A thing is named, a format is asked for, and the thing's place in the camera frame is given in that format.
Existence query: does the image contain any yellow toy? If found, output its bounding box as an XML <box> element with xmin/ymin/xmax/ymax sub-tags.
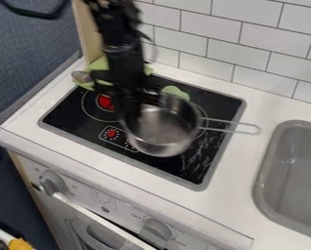
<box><xmin>6</xmin><ymin>237</ymin><xmax>36</xmax><ymax>250</ymax></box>

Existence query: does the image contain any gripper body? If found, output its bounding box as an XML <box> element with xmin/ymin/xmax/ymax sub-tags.
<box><xmin>88</xmin><ymin>48</ymin><xmax>152</xmax><ymax>96</ymax></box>

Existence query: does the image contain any silver pan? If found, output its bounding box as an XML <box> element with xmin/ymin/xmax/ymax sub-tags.
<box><xmin>117</xmin><ymin>92</ymin><xmax>263</xmax><ymax>158</ymax></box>

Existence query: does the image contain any green cloth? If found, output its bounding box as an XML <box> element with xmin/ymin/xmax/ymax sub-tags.
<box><xmin>70</xmin><ymin>54</ymin><xmax>156</xmax><ymax>92</ymax></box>

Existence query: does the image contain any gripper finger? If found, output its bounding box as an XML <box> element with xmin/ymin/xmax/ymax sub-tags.
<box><xmin>113</xmin><ymin>93</ymin><xmax>142</xmax><ymax>127</ymax></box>

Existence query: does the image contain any green toy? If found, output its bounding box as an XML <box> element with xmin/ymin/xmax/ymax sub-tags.
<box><xmin>159</xmin><ymin>84</ymin><xmax>193</xmax><ymax>103</ymax></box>

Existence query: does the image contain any toy stove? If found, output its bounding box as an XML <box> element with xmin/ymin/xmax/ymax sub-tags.
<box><xmin>36</xmin><ymin>72</ymin><xmax>248</xmax><ymax>192</ymax></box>

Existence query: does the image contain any toy sink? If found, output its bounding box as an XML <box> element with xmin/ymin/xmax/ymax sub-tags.
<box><xmin>250</xmin><ymin>119</ymin><xmax>311</xmax><ymax>242</ymax></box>

